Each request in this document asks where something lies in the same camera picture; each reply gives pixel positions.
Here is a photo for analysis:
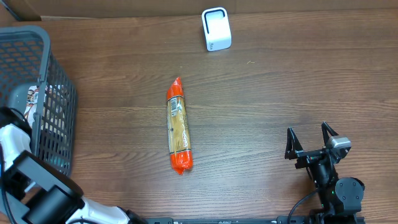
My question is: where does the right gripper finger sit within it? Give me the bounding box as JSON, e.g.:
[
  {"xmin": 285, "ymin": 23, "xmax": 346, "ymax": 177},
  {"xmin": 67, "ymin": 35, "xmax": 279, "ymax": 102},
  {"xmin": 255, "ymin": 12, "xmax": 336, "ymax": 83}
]
[
  {"xmin": 321, "ymin": 121, "xmax": 338, "ymax": 144},
  {"xmin": 285, "ymin": 128, "xmax": 303, "ymax": 159}
]

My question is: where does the orange spaghetti package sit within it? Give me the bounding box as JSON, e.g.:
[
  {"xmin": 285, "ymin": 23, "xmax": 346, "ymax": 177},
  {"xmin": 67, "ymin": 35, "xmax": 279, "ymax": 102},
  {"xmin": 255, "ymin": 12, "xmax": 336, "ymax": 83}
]
[{"xmin": 166, "ymin": 77, "xmax": 193, "ymax": 175}]

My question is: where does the beige brown snack pouch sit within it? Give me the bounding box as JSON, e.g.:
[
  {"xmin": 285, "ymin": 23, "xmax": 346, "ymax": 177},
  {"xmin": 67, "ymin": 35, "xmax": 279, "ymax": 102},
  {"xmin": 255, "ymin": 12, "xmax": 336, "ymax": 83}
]
[{"xmin": 24, "ymin": 85, "xmax": 64, "ymax": 128}]

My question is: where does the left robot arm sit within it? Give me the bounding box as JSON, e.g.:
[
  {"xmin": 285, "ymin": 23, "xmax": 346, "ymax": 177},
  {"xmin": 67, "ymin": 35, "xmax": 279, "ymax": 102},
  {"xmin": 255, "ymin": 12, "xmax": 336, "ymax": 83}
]
[{"xmin": 1, "ymin": 106, "xmax": 146, "ymax": 224}]

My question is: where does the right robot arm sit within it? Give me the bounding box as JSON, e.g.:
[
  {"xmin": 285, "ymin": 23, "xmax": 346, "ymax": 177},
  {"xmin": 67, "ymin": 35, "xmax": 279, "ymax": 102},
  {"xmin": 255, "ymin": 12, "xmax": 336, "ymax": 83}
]
[{"xmin": 284, "ymin": 122, "xmax": 365, "ymax": 223}]

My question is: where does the white barcode scanner stand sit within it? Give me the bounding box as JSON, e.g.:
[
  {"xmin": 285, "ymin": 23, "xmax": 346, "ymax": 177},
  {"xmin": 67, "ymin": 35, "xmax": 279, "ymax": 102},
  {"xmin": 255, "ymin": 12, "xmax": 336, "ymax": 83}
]
[{"xmin": 201, "ymin": 7, "xmax": 232, "ymax": 52}]

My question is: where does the grey plastic shopping basket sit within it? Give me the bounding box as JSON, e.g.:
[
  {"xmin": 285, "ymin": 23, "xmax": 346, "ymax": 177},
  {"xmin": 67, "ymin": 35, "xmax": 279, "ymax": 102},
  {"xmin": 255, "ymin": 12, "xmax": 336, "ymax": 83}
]
[{"xmin": 1, "ymin": 26, "xmax": 78, "ymax": 175}]

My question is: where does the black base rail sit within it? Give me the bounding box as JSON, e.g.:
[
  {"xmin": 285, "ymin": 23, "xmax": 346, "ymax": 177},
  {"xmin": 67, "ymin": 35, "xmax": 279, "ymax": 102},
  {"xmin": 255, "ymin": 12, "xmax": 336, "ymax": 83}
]
[{"xmin": 146, "ymin": 216, "xmax": 366, "ymax": 224}]

